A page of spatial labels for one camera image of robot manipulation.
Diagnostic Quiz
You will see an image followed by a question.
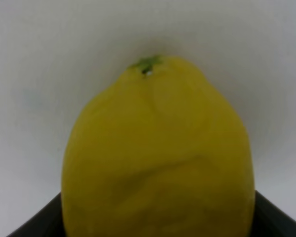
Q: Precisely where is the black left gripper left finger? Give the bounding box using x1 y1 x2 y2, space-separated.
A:
8 193 66 237

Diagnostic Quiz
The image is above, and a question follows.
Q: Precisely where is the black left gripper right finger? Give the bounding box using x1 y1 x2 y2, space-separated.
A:
253 192 296 237

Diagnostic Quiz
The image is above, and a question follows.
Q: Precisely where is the yellow lemon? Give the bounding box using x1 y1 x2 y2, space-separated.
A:
61 56 255 237

